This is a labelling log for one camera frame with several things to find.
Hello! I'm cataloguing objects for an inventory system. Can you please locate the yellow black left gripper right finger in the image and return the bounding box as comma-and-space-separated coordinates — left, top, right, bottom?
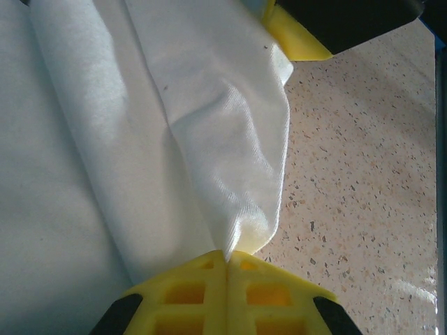
226, 249, 360, 335

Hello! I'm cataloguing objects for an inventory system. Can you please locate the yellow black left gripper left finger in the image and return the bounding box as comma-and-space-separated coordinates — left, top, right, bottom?
89, 249, 228, 335

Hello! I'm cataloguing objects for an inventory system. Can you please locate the white t-shirt with black print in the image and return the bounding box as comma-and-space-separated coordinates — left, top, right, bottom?
0, 0, 295, 335

